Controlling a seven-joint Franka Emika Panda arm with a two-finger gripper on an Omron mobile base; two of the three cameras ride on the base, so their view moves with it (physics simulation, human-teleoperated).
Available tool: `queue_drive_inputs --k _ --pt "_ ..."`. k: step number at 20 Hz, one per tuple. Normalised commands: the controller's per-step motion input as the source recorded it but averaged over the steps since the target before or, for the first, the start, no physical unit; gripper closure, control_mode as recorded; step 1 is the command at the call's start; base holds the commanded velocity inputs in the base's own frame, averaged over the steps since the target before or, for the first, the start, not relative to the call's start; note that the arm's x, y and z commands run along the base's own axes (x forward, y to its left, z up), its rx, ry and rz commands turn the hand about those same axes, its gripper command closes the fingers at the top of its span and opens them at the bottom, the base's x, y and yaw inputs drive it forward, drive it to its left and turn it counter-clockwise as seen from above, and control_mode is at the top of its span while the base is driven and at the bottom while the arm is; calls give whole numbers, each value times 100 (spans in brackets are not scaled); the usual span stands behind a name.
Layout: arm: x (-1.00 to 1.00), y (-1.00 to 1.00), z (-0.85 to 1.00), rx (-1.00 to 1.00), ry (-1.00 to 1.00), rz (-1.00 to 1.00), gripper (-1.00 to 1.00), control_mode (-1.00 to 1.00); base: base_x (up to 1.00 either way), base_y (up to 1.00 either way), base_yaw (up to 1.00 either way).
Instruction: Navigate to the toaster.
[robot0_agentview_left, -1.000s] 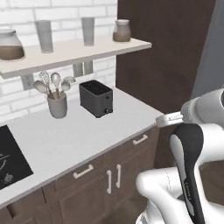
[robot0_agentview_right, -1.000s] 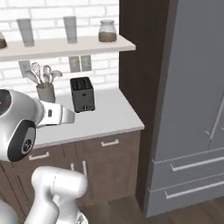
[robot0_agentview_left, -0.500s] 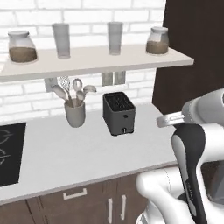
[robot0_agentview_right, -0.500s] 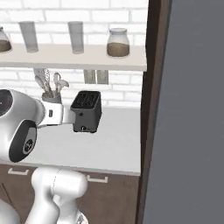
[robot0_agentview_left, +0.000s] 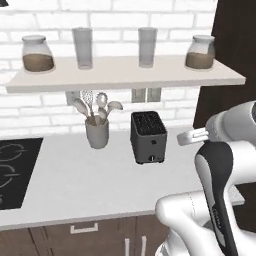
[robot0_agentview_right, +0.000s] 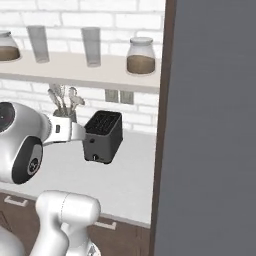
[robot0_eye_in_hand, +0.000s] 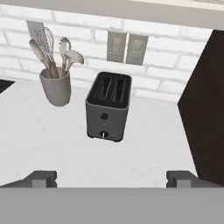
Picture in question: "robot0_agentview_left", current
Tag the white utensil pot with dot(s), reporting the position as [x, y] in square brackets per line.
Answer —
[97, 135]

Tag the clear drinking glass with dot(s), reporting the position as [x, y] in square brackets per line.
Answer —
[147, 46]
[82, 48]

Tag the grey wall socket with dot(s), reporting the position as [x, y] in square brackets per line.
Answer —
[138, 95]
[154, 94]

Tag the glass jar with brown filling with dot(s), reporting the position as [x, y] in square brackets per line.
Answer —
[37, 56]
[200, 55]

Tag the brown cupboard door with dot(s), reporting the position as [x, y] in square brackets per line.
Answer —
[100, 247]
[151, 238]

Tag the white wall shelf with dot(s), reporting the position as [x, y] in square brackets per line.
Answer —
[126, 75]

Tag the pale wooden spoon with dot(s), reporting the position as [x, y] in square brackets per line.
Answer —
[115, 106]
[80, 106]

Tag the black hob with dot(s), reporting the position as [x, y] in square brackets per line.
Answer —
[16, 173]

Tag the pale slotted spatula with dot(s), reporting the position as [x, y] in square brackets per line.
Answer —
[87, 96]

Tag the pale round ladle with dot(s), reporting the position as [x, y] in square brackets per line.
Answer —
[101, 98]

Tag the dark brown tall cabinet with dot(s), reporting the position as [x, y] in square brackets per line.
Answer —
[233, 50]

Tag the dark grey toaster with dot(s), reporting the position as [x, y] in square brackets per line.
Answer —
[148, 141]

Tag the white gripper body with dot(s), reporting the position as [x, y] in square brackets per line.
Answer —
[191, 137]

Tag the brown drawer front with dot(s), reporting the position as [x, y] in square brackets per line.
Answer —
[110, 226]

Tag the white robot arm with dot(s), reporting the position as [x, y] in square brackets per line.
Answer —
[186, 216]

